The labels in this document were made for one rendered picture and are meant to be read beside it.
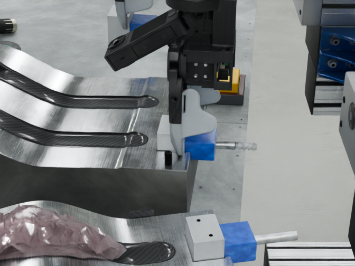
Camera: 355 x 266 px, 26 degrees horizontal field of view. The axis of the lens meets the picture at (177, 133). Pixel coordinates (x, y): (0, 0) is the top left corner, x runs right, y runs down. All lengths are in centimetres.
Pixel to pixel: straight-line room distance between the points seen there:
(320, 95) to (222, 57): 53
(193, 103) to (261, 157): 172
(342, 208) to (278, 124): 54
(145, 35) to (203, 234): 25
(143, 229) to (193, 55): 22
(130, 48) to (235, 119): 37
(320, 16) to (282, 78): 185
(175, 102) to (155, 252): 18
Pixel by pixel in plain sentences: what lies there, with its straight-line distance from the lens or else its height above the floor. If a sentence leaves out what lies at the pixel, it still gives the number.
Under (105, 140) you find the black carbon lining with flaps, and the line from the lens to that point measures 106.
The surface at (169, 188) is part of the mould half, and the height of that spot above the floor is 86.
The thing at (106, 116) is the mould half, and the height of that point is 89.
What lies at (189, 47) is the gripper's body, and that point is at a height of 104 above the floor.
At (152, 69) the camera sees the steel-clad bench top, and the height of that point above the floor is 80.
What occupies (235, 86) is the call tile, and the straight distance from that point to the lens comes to 131.
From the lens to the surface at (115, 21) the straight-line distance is 127.
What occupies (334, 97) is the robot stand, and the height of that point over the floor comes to 76.
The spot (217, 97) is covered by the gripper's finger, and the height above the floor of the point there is 94.
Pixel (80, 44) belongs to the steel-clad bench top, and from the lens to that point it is 155.
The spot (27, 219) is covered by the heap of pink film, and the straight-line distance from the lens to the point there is 85.
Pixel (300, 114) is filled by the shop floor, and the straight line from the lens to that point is 296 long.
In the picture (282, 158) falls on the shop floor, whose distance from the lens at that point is 268.
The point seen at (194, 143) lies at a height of 90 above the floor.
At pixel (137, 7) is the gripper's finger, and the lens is 123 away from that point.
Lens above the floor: 143
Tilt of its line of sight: 31 degrees down
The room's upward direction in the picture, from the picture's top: straight up
